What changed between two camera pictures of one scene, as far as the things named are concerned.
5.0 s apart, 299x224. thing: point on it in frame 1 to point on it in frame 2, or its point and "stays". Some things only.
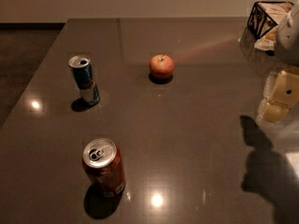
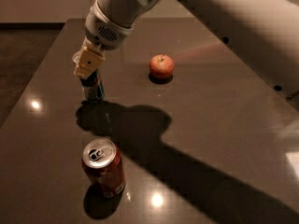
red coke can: [104, 167] stays
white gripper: [288, 41] to [104, 35]
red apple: [162, 66] stays
